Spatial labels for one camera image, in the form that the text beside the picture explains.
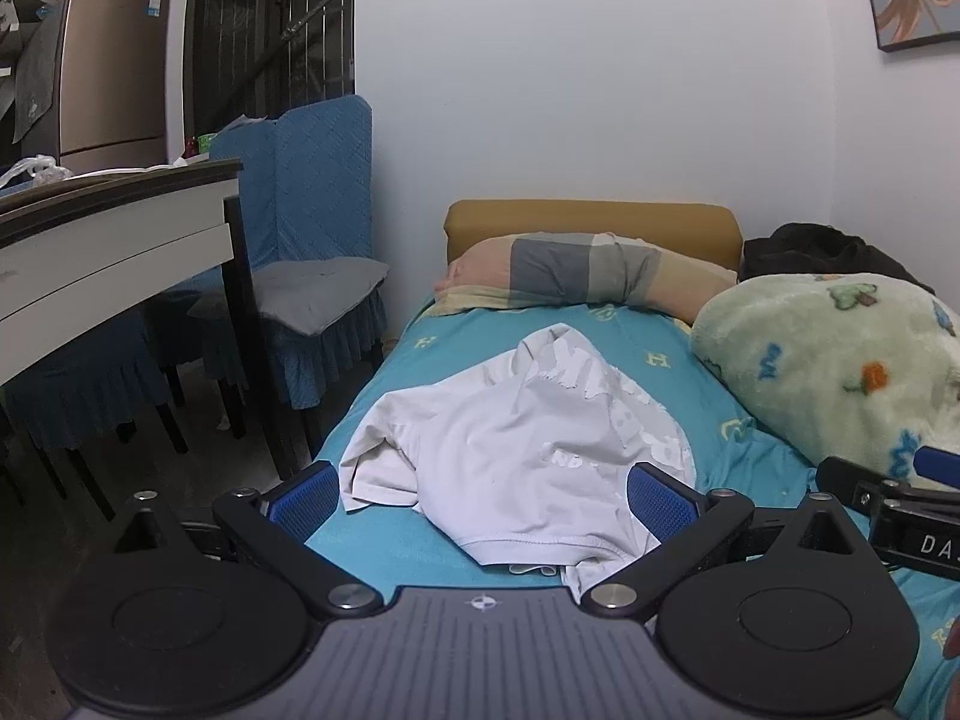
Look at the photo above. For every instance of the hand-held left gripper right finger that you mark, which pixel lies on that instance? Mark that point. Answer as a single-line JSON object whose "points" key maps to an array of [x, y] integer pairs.
{"points": [[660, 499]]}

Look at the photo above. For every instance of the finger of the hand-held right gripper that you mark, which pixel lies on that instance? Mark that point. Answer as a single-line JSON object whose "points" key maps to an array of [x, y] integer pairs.
{"points": [[847, 480], [941, 466]]}

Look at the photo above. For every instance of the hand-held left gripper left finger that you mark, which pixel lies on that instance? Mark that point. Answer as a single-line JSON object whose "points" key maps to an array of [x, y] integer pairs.
{"points": [[304, 499]]}

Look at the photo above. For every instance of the white printed t-shirt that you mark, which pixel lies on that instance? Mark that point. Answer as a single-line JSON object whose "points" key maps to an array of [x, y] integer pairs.
{"points": [[510, 457]]}

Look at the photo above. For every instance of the green fleece printed blanket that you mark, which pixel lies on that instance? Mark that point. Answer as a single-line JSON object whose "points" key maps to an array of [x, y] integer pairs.
{"points": [[825, 360]]}

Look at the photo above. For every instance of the grey seat cushion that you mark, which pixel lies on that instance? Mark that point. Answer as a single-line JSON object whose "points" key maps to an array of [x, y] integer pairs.
{"points": [[315, 289]]}

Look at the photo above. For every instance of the bed with teal sheet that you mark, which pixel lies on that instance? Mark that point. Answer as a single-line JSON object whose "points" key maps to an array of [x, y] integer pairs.
{"points": [[457, 352]]}

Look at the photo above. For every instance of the dark cloth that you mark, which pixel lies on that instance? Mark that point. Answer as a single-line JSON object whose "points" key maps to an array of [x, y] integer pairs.
{"points": [[817, 247]]}

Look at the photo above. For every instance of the plaid pillow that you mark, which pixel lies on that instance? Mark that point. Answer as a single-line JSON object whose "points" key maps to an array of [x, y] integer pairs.
{"points": [[570, 270]]}

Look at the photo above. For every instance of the blue covered chair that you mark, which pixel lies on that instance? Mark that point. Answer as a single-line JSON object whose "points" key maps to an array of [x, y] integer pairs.
{"points": [[82, 390], [322, 180]]}

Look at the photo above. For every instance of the tan padded headboard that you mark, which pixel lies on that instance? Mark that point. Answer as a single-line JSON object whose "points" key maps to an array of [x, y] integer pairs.
{"points": [[585, 217]]}

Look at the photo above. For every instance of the white plastic bag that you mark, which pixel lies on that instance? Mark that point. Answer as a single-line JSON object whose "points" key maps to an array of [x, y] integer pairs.
{"points": [[34, 169]]}

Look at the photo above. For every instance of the bronze fridge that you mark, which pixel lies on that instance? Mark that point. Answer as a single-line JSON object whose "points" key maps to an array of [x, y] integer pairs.
{"points": [[112, 75]]}

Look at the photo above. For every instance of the dark window with grille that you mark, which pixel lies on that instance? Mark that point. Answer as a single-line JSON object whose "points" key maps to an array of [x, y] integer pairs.
{"points": [[262, 30]]}

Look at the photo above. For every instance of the grey hanging garment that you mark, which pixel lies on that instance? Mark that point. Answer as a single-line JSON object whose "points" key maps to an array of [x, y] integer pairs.
{"points": [[37, 75]]}

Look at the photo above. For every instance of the white table with dark frame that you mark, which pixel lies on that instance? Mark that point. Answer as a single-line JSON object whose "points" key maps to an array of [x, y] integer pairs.
{"points": [[97, 255]]}

